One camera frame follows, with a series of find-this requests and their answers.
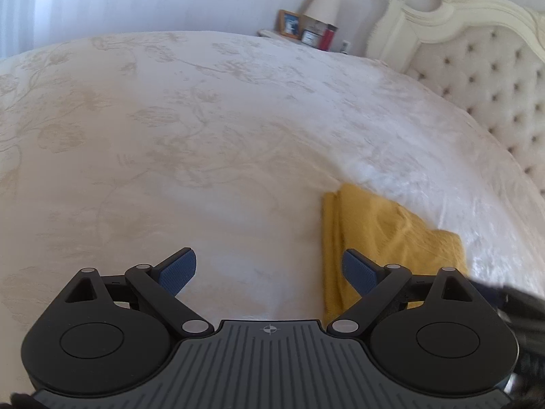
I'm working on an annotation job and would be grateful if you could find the white table lamp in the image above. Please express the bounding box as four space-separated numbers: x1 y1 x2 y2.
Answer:
303 0 342 26

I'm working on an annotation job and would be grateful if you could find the yellow knit sweater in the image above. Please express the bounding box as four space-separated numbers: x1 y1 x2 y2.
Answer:
321 182 470 327

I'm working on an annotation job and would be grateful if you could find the white nightstand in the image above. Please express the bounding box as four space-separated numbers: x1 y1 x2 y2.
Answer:
257 29 302 42

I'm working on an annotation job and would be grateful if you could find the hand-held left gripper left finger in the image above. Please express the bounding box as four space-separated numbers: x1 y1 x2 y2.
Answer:
64 247 214 338

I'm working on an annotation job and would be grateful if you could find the red candle jar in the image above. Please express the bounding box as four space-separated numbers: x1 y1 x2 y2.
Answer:
321 24 339 51

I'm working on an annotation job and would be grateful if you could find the white sheer curtain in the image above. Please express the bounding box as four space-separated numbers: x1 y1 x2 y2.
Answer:
0 0 69 59

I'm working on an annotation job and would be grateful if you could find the white floral bedspread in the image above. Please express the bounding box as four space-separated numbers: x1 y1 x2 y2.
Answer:
0 30 545 333

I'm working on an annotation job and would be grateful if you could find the cream tufted headboard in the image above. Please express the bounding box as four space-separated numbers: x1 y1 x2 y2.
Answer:
365 0 545 199

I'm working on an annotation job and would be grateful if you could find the wooden picture frame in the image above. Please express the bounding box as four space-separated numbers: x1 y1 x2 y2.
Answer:
278 9 303 37

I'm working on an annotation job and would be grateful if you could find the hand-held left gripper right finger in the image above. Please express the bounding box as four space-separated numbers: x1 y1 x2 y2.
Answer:
326 248 474 337

